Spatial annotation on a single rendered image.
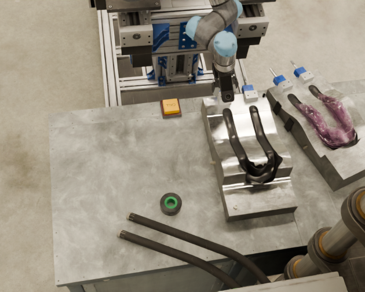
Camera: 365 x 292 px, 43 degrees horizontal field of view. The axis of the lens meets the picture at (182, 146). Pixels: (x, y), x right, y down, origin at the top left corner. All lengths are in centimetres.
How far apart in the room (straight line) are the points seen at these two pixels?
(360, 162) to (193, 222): 66
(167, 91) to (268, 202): 122
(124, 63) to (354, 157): 155
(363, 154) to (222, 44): 71
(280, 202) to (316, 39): 194
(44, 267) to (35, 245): 13
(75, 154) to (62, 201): 20
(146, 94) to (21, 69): 90
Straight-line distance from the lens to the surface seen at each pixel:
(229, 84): 171
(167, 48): 226
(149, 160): 184
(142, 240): 166
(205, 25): 161
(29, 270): 258
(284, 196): 177
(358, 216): 103
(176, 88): 277
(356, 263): 128
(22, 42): 337
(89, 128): 192
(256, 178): 176
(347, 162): 186
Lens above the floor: 242
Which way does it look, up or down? 60 degrees down
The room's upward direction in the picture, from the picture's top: 7 degrees clockwise
